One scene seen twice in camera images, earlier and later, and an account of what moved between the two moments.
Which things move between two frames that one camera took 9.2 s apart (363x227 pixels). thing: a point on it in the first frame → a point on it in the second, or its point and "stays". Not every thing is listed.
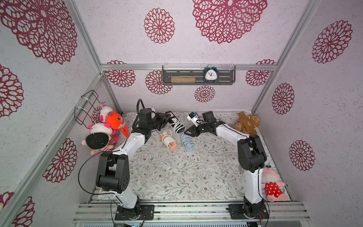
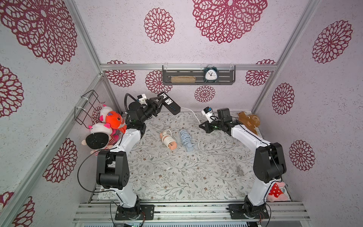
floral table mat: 178,162 stays
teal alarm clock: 210,74 stays
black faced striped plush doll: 101,138 stays
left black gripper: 163,119 → 155,107
